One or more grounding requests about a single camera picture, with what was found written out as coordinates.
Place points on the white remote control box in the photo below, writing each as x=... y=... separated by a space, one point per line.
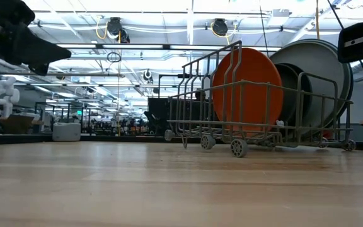
x=66 y=131

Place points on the small orange plate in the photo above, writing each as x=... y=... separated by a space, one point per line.
x=254 y=69

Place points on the black table frame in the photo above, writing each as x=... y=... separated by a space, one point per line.
x=17 y=138

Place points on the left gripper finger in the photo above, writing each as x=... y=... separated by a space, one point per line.
x=39 y=52
x=40 y=68

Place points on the large grey plate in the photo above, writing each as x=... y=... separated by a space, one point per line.
x=317 y=56

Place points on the small black plate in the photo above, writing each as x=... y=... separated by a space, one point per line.
x=290 y=91

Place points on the large white plate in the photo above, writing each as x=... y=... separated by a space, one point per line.
x=348 y=75

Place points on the large blue plate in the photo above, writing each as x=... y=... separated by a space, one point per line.
x=352 y=85

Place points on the green exit sign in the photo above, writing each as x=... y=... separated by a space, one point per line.
x=79 y=112

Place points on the brown cardboard box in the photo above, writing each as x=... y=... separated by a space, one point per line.
x=17 y=124

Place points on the small teal plate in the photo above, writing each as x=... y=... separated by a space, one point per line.
x=309 y=91

